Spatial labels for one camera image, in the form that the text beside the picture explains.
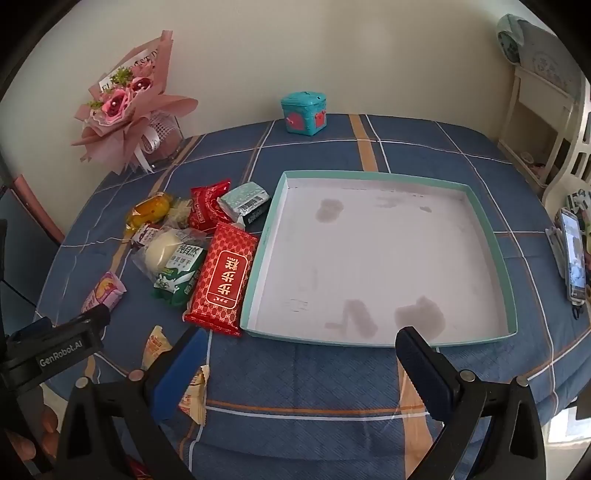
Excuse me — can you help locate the pink paper flower bouquet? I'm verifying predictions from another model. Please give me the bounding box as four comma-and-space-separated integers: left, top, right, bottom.
70, 30, 200, 175

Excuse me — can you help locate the red star-print snack packet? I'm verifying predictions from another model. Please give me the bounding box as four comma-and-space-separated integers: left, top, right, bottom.
187, 179, 232, 234

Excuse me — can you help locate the teal and silver snack packet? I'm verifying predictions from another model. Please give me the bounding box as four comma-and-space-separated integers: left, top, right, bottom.
218, 181, 271, 232

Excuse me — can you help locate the pale cracker packet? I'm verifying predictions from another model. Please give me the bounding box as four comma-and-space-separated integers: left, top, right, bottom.
164, 198, 195, 229

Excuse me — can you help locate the pink snack packet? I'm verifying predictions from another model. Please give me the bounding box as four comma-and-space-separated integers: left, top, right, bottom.
81, 271, 127, 315

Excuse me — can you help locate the smartphone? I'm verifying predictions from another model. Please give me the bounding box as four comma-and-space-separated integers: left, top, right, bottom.
558, 208, 588, 301

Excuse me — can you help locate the clear plastic box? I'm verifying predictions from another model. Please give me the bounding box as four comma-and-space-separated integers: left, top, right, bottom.
137, 114, 186, 168

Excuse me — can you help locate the person's left hand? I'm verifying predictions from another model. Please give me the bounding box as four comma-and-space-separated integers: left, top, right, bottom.
4, 405, 63, 474

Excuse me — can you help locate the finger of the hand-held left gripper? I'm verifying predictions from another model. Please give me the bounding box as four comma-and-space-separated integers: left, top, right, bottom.
7, 305, 112, 385

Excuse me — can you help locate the white chair backrest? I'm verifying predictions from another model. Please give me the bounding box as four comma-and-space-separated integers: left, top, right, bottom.
541, 80, 591, 210

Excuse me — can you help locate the pink-edged dark panel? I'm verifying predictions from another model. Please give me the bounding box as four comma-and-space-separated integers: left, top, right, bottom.
0, 175, 65, 324

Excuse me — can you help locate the teal toy chest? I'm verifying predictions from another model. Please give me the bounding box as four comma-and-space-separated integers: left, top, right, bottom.
281, 91, 328, 137

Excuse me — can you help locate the teal-edged white cardboard tray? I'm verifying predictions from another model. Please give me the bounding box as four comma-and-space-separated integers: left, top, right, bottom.
240, 170, 518, 348

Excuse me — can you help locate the blue plaid tablecloth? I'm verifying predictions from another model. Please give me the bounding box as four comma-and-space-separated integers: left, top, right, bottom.
34, 113, 591, 480

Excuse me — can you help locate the grey floral cushion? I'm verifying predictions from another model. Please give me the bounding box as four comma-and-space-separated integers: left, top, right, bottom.
516, 18, 583, 85

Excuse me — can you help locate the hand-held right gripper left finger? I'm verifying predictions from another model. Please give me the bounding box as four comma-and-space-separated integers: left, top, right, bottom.
54, 329, 211, 480

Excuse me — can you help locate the orange cake packet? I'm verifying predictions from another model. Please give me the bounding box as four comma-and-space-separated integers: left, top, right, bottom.
126, 191, 174, 232

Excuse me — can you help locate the long red patterned packet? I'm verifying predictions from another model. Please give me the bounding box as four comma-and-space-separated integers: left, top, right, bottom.
184, 222, 259, 337

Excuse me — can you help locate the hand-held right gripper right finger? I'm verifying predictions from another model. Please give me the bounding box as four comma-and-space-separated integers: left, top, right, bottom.
394, 326, 555, 480

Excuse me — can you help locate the small red and white biscuit packet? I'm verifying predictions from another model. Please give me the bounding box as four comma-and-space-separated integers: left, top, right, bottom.
131, 223, 162, 247

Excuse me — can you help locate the white bun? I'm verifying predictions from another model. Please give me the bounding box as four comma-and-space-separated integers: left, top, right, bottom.
131, 226, 208, 282

